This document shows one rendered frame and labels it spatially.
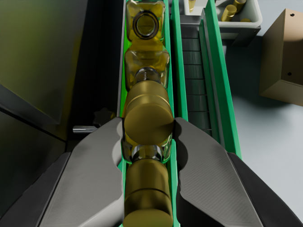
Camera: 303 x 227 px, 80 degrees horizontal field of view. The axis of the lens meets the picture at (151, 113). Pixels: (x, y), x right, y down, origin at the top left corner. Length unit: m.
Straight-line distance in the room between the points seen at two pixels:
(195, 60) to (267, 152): 0.31
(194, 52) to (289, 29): 0.30
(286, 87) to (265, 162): 0.20
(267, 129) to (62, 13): 0.54
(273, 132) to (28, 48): 0.57
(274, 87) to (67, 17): 0.51
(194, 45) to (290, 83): 0.26
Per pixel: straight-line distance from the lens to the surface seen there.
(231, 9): 0.71
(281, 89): 0.60
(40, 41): 0.25
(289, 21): 0.69
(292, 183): 0.60
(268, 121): 0.61
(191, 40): 0.48
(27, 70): 0.22
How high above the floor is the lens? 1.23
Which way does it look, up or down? 69 degrees down
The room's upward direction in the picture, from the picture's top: 6 degrees clockwise
